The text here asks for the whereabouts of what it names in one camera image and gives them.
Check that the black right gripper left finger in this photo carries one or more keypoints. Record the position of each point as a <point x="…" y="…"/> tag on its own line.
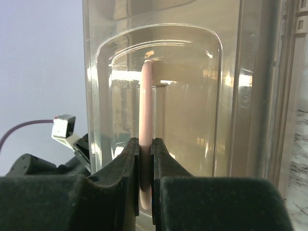
<point x="105" y="201"/>

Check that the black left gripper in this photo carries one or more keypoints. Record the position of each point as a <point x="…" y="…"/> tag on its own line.
<point x="80" y="147"/>

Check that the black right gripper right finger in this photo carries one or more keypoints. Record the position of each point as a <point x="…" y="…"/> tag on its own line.
<point x="183" y="202"/>

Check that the translucent brown tool box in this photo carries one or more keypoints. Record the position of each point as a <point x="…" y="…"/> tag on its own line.
<point x="214" y="79"/>

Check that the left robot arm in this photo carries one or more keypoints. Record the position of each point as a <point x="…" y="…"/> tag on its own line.
<point x="28" y="164"/>

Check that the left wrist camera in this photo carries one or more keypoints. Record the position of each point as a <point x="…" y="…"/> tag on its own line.
<point x="63" y="130"/>

